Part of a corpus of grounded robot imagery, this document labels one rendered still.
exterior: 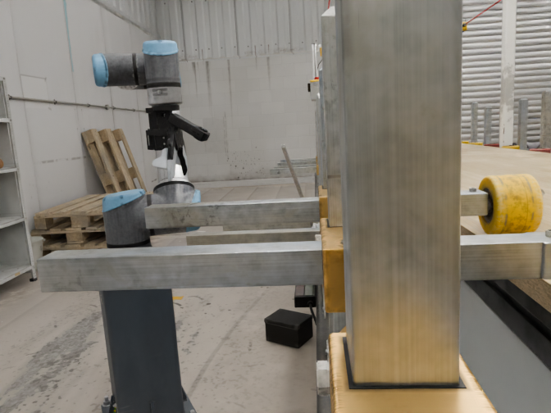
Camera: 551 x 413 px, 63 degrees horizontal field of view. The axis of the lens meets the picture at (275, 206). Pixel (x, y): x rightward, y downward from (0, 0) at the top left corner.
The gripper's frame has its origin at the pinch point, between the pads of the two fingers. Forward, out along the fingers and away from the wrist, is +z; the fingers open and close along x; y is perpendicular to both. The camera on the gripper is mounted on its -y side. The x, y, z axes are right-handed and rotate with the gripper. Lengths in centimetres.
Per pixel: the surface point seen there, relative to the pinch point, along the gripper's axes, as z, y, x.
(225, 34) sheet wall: -189, 105, -753
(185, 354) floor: 94, 28, -79
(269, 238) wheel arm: 8.7, -27.3, 37.6
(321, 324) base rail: 24, -37, 45
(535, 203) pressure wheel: -1, -63, 66
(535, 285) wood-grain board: 5, -58, 78
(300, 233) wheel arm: 8, -33, 38
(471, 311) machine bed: 17, -59, 56
